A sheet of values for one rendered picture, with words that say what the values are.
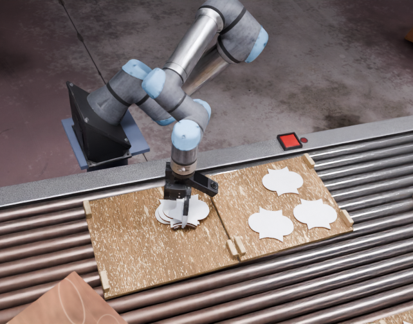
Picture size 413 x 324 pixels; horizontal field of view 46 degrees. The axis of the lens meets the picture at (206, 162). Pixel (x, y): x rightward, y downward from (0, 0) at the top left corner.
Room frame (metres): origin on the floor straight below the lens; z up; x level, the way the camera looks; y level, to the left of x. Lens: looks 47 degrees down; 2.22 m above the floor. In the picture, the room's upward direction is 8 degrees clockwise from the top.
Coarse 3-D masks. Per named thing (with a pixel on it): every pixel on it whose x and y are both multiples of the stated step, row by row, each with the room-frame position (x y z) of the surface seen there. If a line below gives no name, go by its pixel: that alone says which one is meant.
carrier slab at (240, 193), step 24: (264, 168) 1.22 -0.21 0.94; (288, 168) 1.23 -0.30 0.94; (312, 168) 1.25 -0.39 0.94; (240, 192) 1.09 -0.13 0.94; (264, 192) 1.10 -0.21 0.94; (312, 192) 1.14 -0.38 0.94; (240, 216) 0.99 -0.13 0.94; (288, 216) 1.02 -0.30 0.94; (264, 240) 0.90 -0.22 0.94; (288, 240) 0.92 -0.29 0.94; (312, 240) 0.93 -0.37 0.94
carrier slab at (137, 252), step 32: (160, 192) 1.04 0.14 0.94; (192, 192) 1.06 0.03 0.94; (96, 224) 0.88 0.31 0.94; (128, 224) 0.89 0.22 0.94; (160, 224) 0.91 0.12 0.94; (96, 256) 0.76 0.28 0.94; (128, 256) 0.78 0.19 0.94; (160, 256) 0.79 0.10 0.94; (192, 256) 0.81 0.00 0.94; (224, 256) 0.82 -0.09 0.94; (128, 288) 0.68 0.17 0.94
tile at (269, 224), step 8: (256, 216) 0.99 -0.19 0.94; (264, 216) 1.00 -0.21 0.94; (272, 216) 1.00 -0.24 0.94; (280, 216) 1.00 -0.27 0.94; (248, 224) 0.96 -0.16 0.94; (256, 224) 0.96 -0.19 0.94; (264, 224) 0.96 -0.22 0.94; (272, 224) 0.97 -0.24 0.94; (280, 224) 0.97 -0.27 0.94; (288, 224) 0.97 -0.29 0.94; (256, 232) 0.93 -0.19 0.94; (264, 232) 0.93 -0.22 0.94; (272, 232) 0.94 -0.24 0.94; (280, 232) 0.94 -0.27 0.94; (288, 232) 0.94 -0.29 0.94; (280, 240) 0.91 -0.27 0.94
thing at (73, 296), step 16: (64, 288) 0.60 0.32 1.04; (80, 288) 0.60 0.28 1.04; (32, 304) 0.54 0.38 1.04; (48, 304) 0.55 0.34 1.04; (64, 304) 0.55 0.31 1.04; (80, 304) 0.56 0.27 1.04; (96, 304) 0.57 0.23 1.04; (16, 320) 0.49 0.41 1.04; (32, 320) 0.50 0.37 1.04; (48, 320) 0.51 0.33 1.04; (64, 320) 0.51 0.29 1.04; (80, 320) 0.52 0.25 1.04; (96, 320) 0.52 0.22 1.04; (112, 320) 0.53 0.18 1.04
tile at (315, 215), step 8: (304, 200) 1.09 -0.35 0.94; (320, 200) 1.10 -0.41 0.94; (296, 208) 1.05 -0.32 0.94; (304, 208) 1.05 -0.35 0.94; (312, 208) 1.06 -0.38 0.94; (320, 208) 1.06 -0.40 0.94; (328, 208) 1.07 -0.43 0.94; (296, 216) 1.01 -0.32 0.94; (304, 216) 1.02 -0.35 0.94; (312, 216) 1.02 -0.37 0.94; (320, 216) 1.03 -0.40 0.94; (328, 216) 1.03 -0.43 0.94; (336, 216) 1.04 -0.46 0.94; (312, 224) 0.99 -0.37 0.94; (320, 224) 0.99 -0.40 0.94; (328, 224) 1.00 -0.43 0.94
